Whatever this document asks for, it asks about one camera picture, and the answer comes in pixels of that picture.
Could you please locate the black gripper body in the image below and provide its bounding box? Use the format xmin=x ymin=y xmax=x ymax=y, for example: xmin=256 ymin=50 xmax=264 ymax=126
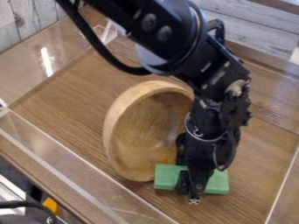
xmin=173 ymin=116 xmax=239 ymax=182

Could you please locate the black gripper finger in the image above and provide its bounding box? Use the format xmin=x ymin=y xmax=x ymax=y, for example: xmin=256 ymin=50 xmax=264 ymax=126
xmin=188 ymin=171 xmax=214 ymax=205
xmin=175 ymin=171 xmax=191 ymax=195

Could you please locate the green rectangular block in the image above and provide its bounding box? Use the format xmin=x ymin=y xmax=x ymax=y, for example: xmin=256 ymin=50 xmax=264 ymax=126
xmin=153 ymin=164 xmax=230 ymax=195

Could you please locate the brown wooden bowl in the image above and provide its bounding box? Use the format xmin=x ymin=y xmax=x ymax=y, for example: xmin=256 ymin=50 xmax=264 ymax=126
xmin=103 ymin=80 xmax=192 ymax=181

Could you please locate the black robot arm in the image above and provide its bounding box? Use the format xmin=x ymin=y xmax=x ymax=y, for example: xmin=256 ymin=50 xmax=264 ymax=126
xmin=55 ymin=0 xmax=252 ymax=204

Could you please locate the yellow and black device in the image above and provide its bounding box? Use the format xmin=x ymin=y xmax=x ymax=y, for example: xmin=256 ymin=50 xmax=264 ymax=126
xmin=25 ymin=185 xmax=81 ymax=224

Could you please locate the clear acrylic tray wall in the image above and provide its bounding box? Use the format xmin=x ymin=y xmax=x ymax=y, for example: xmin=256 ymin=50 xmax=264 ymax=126
xmin=0 ymin=99 xmax=176 ymax=224

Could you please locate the clear acrylic corner bracket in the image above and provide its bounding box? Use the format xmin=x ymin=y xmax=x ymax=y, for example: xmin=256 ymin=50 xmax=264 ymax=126
xmin=92 ymin=19 xmax=124 ymax=42

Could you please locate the black cable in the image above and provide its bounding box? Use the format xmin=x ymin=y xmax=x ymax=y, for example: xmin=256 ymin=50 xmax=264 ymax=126
xmin=0 ymin=200 xmax=60 ymax=224

